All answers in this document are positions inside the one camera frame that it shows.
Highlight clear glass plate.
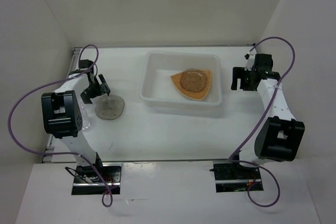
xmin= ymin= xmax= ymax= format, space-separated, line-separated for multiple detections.
xmin=180 ymin=69 xmax=208 ymax=92
xmin=95 ymin=94 xmax=125 ymax=121

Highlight triangular woven bamboo tray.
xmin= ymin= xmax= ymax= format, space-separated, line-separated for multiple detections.
xmin=170 ymin=69 xmax=212 ymax=101

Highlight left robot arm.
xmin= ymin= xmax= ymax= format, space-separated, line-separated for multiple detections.
xmin=41 ymin=60 xmax=110 ymax=183

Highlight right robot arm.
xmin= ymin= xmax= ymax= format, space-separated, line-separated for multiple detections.
xmin=229 ymin=54 xmax=305 ymax=178

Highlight white plastic bin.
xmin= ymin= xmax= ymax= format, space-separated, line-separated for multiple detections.
xmin=139 ymin=51 xmax=224 ymax=118

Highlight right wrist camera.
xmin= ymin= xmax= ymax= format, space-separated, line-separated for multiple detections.
xmin=244 ymin=52 xmax=256 ymax=71

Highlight aluminium table edge rail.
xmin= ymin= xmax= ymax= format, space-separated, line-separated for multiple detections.
xmin=41 ymin=155 xmax=263 ymax=163

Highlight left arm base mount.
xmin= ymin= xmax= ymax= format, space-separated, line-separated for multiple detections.
xmin=65 ymin=163 xmax=122 ymax=195

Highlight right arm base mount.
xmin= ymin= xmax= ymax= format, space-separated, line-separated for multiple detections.
xmin=209 ymin=163 xmax=264 ymax=193

